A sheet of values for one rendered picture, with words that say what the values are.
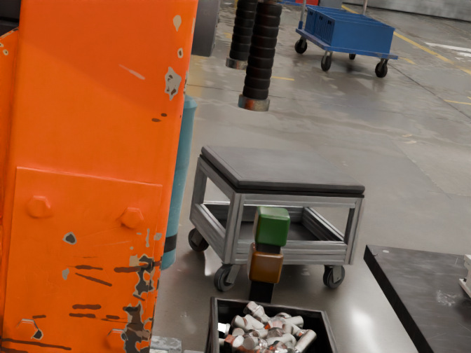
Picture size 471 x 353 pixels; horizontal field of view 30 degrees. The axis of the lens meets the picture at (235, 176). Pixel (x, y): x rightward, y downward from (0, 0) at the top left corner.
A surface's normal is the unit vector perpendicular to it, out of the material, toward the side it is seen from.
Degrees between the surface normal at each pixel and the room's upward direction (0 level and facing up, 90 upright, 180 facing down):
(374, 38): 90
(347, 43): 90
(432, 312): 0
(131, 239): 90
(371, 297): 0
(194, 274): 0
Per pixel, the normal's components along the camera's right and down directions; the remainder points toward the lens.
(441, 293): 0.15, -0.95
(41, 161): 0.06, 0.29
